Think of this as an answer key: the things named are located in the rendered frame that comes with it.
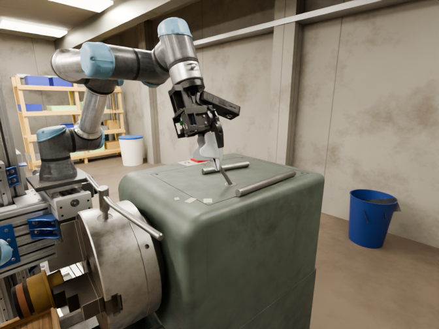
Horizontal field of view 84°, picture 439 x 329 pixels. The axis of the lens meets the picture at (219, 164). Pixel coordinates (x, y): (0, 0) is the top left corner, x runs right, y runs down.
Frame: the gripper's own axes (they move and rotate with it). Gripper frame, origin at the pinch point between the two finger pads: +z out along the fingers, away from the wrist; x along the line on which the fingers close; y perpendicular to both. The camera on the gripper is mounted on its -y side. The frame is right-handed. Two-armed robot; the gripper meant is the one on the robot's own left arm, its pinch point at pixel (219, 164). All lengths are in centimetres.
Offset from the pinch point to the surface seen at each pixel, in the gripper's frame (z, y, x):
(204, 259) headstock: 20.3, 9.2, -3.4
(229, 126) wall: -64, -238, -288
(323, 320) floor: 125, -98, -73
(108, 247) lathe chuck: 10.8, 26.7, -11.1
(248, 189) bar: 8.7, -9.1, -3.2
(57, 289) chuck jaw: 16.9, 37.7, -19.4
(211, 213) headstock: 10.4, 5.3, -1.0
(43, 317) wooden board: 29, 44, -46
